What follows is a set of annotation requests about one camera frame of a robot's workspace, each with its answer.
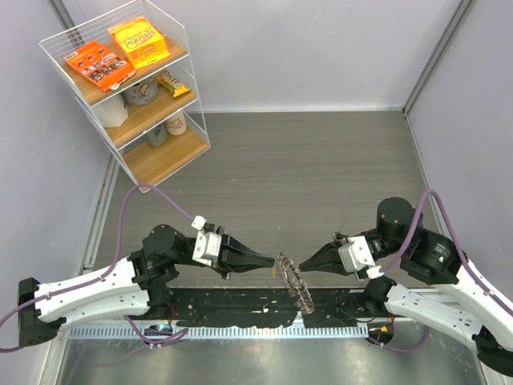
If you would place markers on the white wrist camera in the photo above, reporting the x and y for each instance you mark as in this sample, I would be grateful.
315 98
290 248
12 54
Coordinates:
207 248
355 254

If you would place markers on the green grey can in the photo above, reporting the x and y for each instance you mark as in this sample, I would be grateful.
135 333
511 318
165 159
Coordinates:
157 136

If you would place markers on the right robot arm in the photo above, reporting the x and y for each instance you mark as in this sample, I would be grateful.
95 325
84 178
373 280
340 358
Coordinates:
483 320

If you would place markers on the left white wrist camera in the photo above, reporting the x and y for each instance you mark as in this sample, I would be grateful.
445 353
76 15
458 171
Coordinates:
207 248

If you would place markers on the yellow candy bar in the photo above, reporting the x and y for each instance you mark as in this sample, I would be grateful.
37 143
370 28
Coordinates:
174 85

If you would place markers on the slotted cable duct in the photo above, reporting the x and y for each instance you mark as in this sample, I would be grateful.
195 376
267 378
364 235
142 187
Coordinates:
297 330

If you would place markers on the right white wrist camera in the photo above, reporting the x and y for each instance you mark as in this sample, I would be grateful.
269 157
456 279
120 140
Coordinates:
355 254

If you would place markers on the white paper roll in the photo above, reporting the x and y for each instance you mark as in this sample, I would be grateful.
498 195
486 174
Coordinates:
112 112

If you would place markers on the beige printed cup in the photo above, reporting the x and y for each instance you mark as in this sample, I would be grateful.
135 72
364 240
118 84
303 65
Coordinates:
176 124

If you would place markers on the orange snack box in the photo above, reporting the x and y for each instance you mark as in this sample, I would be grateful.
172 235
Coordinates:
100 65

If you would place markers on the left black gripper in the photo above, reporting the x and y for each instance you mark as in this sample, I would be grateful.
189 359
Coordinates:
235 256

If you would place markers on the white wire shelf rack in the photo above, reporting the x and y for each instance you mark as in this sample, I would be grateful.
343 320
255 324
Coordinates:
142 163

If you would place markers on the metal disc with keyrings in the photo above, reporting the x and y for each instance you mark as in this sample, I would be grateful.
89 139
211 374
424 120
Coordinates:
295 285

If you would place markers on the yellow apple snack box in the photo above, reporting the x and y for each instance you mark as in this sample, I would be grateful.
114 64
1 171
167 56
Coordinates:
140 41

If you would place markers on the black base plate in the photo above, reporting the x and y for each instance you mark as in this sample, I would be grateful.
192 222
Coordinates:
262 308

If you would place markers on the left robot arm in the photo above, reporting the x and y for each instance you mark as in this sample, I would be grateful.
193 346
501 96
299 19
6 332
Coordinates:
136 285

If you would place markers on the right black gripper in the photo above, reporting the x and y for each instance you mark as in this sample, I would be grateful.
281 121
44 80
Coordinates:
327 258

